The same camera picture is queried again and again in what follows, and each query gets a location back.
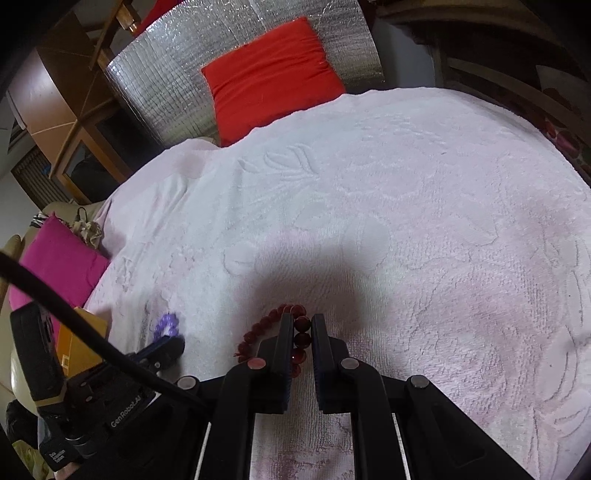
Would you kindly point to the large red cushion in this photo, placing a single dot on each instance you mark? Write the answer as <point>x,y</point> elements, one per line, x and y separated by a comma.
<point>157,14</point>

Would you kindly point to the patterned crumpled cloth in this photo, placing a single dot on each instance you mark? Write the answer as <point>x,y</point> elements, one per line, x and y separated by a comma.
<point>87,233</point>

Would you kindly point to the orange cardboard box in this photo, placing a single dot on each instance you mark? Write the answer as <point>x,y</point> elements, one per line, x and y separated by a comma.
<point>85,337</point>

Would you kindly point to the wooden cabinet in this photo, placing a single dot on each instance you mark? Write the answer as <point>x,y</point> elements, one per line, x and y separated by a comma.
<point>51,92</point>

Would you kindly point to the pale pink textured blanket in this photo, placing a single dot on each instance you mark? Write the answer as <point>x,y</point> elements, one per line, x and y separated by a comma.
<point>392,221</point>

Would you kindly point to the red square cushion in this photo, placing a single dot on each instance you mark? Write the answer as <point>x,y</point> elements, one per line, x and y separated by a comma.
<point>272,74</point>

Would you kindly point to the wooden shelf unit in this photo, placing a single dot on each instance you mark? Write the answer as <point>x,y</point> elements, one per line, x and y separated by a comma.
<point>498,46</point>

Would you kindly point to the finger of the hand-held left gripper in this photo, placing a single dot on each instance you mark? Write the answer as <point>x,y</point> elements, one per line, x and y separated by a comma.
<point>164,350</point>

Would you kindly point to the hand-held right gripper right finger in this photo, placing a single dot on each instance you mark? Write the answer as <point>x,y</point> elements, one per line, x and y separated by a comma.
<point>325,355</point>

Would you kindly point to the silver foil insulation mat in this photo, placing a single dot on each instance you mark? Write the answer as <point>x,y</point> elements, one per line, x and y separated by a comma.
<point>152,74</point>

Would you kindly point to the woven rattan drawer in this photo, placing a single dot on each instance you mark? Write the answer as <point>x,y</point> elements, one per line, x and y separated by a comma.
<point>32,170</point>

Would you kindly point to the wooden chair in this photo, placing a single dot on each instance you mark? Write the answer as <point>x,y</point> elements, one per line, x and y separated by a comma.
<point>129,16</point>

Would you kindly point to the pink cushion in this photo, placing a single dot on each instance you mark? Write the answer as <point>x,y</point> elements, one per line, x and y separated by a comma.
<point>55,263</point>

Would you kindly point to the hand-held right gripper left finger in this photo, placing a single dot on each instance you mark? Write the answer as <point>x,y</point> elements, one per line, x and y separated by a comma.
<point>272,355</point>

